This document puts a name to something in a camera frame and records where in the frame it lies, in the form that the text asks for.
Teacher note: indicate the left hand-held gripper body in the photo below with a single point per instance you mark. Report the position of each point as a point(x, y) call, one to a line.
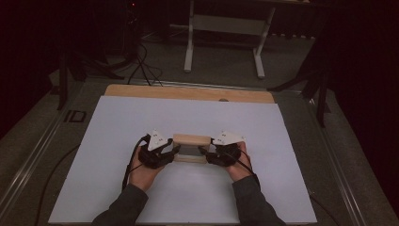
point(155, 155)

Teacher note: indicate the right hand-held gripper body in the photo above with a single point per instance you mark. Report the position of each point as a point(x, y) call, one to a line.
point(224, 155)

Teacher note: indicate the wooden block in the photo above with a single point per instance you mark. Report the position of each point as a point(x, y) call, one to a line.
point(191, 139)

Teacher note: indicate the person's right hand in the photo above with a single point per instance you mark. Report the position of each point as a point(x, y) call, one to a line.
point(240, 169)

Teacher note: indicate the person's left hand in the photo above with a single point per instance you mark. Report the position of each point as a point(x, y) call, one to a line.
point(142, 177)

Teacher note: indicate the white table cover sheet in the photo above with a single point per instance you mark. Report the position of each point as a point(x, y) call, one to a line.
point(188, 194)

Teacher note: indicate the black metal stand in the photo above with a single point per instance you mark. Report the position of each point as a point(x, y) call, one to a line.
point(64, 78)
point(320, 84)

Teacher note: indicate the black rectangular floor bracket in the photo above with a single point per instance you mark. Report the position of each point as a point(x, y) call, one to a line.
point(75, 116)

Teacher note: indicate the metal floor rail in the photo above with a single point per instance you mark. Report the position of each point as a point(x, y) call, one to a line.
point(28, 166)
point(338, 169)

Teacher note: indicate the white metal desk frame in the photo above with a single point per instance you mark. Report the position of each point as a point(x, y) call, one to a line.
point(226, 26)

